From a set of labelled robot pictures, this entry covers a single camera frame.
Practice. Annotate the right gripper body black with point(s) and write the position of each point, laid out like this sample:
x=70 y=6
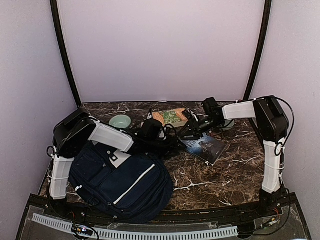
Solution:
x=208 y=125

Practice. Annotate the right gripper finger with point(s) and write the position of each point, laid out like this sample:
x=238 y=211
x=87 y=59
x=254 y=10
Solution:
x=187 y=131
x=190 y=137

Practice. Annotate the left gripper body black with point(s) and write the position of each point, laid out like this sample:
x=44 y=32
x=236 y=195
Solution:
x=164 y=149

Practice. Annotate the orange green Treehouse paperback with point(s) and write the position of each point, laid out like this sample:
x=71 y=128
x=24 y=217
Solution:
x=174 y=117

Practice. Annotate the dark blue hardcover book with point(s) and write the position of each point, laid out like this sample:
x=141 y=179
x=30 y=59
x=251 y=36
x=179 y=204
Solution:
x=206 y=148

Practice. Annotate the navy blue student backpack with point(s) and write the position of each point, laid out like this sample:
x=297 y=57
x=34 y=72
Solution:
x=135 y=192

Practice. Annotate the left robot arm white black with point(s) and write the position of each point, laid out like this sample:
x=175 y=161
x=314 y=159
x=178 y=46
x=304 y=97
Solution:
x=80 y=129

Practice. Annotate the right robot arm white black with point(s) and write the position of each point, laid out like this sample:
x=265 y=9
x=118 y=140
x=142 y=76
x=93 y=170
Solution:
x=272 y=125

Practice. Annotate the black capped marker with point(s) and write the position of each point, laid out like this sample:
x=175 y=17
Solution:
x=149 y=115

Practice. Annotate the pale green bowl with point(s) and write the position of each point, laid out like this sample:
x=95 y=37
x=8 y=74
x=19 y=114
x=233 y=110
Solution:
x=120 y=121
x=228 y=125

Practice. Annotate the small circuit board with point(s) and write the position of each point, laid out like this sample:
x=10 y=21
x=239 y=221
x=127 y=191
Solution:
x=81 y=230

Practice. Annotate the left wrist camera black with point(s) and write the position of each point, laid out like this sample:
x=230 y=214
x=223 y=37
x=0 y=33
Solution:
x=151 y=128

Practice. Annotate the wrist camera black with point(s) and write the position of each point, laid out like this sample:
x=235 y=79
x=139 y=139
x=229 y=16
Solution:
x=209 y=105
x=151 y=128

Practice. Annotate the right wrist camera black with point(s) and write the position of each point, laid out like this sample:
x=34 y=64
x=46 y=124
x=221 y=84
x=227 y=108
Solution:
x=209 y=105

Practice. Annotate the grey slotted cable duct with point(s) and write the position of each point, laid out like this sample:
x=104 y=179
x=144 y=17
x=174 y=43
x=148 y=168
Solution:
x=122 y=231

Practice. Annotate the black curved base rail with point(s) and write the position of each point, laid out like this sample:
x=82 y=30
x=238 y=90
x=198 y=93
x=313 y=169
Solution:
x=83 y=214

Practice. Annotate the right black frame post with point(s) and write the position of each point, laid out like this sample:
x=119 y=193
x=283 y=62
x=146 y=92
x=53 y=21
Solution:
x=259 y=49

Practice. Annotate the black frame post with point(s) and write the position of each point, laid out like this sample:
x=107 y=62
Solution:
x=63 y=52
x=259 y=49

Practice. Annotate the left black frame post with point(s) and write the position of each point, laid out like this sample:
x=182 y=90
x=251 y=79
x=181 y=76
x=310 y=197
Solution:
x=63 y=52

